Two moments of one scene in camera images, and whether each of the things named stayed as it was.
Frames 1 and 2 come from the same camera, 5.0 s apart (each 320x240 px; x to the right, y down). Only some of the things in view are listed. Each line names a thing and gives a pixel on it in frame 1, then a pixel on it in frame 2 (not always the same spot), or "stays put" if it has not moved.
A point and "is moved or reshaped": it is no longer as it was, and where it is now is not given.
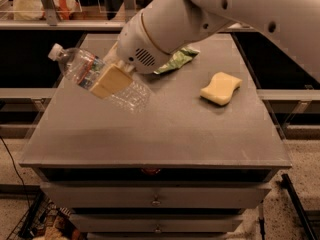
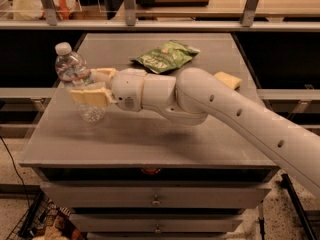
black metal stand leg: (285, 183) stays put
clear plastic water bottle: (88, 70) is moved or reshaped
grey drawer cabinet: (182, 166) stays put
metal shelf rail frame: (48, 18) stays put
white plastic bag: (28, 6) stays put
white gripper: (137, 48) -> (127, 88)
